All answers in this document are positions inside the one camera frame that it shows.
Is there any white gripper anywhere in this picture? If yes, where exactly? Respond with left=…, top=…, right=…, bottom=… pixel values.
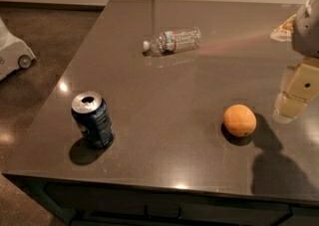
left=270, top=0, right=319, bottom=123

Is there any clear plastic water bottle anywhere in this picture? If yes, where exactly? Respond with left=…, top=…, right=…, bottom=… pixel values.
left=143, top=27, right=201, bottom=55

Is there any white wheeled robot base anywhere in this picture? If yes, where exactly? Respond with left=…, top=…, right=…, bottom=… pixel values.
left=0, top=18, right=36, bottom=81

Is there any orange fruit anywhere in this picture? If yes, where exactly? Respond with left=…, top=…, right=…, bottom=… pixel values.
left=223, top=105, right=257, bottom=137

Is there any blue soda can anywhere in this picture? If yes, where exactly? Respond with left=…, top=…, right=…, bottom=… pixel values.
left=71, top=92, right=114, bottom=148

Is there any dark cabinet drawer front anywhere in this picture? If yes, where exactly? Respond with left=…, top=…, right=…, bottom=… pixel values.
left=45, top=183, right=291, bottom=226

